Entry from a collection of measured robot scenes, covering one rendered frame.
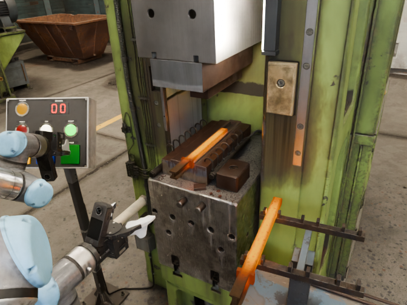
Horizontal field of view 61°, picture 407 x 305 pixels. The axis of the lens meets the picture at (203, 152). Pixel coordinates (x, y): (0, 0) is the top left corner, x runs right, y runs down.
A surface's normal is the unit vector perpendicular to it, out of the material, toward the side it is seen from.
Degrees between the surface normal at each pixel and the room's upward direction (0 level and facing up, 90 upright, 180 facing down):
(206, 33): 90
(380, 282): 0
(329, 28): 90
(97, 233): 58
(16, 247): 43
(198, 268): 90
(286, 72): 90
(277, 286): 0
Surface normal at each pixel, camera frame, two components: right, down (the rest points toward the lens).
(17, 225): 0.03, -0.81
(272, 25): -0.48, 0.43
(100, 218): -0.39, -0.10
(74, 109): -0.08, -0.04
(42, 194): 0.81, 0.25
